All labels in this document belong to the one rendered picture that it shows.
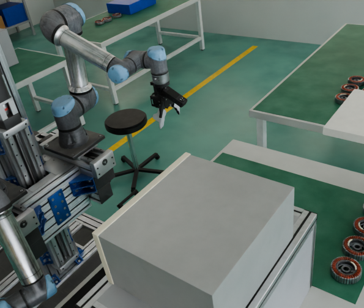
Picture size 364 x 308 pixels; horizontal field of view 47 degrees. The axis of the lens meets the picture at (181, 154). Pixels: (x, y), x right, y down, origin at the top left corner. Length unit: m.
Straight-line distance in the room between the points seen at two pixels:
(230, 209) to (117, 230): 0.31
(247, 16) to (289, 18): 0.64
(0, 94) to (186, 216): 1.10
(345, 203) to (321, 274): 0.44
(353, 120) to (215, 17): 5.04
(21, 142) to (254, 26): 4.74
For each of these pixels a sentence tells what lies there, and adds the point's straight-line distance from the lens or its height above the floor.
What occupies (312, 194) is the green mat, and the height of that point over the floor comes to 0.75.
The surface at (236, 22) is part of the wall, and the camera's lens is 6.47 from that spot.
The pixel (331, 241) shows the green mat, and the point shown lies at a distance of 1.88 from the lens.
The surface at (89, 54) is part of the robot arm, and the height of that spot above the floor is 1.53.
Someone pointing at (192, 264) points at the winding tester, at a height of 1.32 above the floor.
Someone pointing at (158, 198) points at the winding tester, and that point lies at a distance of 1.23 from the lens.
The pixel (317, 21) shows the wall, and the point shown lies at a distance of 5.92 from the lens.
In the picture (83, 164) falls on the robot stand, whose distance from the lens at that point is 2.12.
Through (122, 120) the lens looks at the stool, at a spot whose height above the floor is 0.56.
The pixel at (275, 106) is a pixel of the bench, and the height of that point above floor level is 0.75.
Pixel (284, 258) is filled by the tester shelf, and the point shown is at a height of 1.11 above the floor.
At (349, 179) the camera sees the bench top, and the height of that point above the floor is 0.75.
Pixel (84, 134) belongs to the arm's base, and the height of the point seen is 1.08.
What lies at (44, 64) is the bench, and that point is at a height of 0.75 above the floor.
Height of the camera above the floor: 2.09
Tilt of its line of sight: 34 degrees down
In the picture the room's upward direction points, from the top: 9 degrees counter-clockwise
